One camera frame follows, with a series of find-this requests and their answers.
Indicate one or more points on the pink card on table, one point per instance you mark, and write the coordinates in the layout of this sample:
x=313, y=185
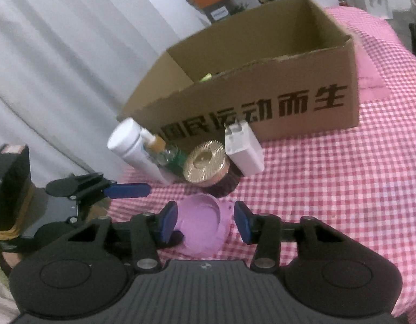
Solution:
x=371, y=71

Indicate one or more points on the green tube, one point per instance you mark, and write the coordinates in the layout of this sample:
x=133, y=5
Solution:
x=207, y=77

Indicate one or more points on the pink plastic lid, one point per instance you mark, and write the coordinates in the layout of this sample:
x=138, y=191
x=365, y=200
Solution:
x=201, y=226

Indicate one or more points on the gold lid jar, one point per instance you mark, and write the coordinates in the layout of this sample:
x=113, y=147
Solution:
x=204, y=163

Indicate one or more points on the white curtain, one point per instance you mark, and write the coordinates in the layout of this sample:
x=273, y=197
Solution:
x=76, y=74

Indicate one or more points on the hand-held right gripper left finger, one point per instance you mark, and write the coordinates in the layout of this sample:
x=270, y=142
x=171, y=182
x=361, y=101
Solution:
x=169, y=222

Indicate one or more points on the brown cardboard box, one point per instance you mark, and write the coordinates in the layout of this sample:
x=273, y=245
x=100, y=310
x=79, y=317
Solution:
x=278, y=91

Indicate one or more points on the white plastic bottle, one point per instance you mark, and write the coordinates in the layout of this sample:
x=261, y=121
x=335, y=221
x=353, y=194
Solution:
x=130, y=145

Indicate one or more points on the green dropper bottle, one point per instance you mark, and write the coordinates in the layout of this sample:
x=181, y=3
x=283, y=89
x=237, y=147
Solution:
x=169, y=157

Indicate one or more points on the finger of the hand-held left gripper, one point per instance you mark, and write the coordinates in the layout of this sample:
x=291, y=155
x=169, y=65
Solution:
x=127, y=190
x=52, y=234

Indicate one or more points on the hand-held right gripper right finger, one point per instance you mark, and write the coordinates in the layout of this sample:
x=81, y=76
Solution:
x=243, y=224

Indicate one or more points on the white charger plug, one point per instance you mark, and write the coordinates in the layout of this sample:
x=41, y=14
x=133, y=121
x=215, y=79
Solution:
x=245, y=148

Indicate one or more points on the small dark red object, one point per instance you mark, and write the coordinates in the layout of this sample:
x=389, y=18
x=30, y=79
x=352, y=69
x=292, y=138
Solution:
x=343, y=1

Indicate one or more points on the pink checked tablecloth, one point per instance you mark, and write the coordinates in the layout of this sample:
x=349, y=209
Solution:
x=346, y=209

